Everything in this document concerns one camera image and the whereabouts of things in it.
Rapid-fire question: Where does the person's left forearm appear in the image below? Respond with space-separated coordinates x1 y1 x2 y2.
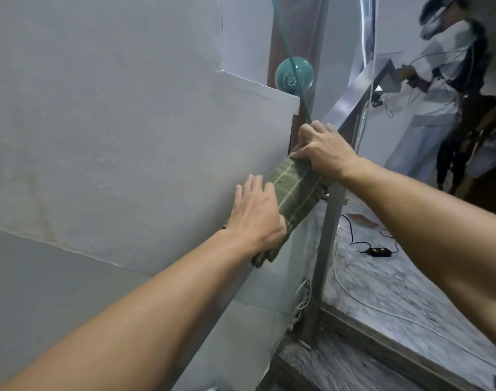
0 229 274 391

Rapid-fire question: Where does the teal round lamp shade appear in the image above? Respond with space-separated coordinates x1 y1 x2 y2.
274 56 314 97

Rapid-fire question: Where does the white head-worn headset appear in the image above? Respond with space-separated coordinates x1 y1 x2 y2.
419 0 469 41

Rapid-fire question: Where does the green plaid cloth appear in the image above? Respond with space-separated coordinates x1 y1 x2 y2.
221 155 334 268

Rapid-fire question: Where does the black cable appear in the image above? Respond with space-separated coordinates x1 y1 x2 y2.
340 214 399 254

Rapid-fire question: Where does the person's left hand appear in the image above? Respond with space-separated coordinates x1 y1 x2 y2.
225 174 288 257

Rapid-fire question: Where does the coiled white cable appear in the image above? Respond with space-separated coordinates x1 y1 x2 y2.
291 278 312 324

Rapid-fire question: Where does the teal cord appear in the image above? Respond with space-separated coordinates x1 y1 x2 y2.
270 0 314 125

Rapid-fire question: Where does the person's right forearm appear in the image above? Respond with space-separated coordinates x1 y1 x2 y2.
339 157 496 357

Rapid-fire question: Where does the person's right hand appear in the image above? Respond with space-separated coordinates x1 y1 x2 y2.
290 121 360 181

